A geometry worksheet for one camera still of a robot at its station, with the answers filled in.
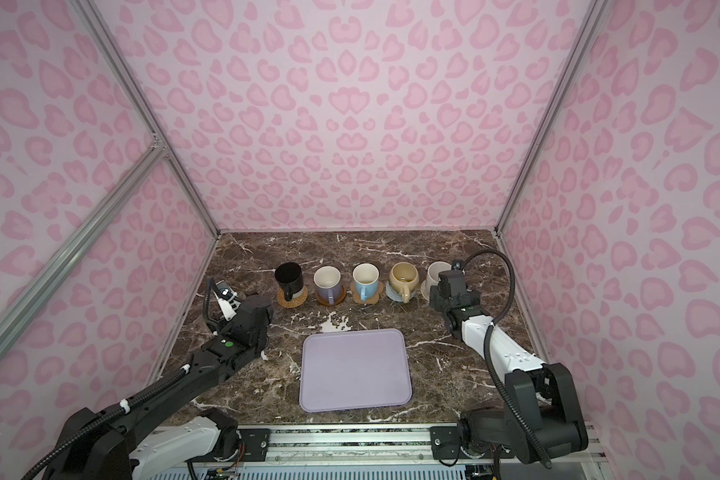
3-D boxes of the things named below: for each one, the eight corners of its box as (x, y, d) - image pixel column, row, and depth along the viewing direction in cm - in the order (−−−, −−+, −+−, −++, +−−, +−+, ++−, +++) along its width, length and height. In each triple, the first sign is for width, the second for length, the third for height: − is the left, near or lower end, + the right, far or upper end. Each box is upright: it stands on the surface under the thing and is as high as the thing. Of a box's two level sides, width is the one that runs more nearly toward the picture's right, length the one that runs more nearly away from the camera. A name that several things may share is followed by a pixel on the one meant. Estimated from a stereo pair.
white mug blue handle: (363, 310, 99) (362, 293, 91) (351, 285, 105) (349, 267, 97) (385, 302, 101) (386, 284, 93) (371, 278, 107) (371, 259, 99)
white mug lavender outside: (315, 310, 99) (310, 295, 92) (319, 281, 107) (315, 265, 100) (341, 310, 99) (338, 295, 92) (343, 281, 107) (340, 265, 100)
